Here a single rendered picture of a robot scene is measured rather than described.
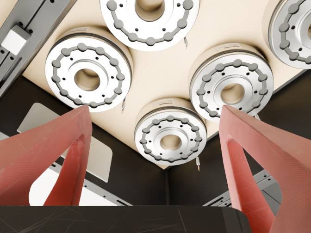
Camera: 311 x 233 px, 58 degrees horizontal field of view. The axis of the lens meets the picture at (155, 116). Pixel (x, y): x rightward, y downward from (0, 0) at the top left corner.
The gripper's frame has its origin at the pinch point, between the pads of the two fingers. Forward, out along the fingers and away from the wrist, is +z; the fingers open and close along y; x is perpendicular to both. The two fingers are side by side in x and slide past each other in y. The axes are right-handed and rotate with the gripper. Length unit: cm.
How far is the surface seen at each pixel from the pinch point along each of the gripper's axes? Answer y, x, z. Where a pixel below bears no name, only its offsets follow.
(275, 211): -23, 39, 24
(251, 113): -12.5, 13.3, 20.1
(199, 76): -5.2, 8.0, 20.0
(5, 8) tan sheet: 16.9, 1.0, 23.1
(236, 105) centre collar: -10.1, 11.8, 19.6
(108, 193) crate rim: 5.9, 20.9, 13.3
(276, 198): -22.4, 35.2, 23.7
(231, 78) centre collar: -8.9, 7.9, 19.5
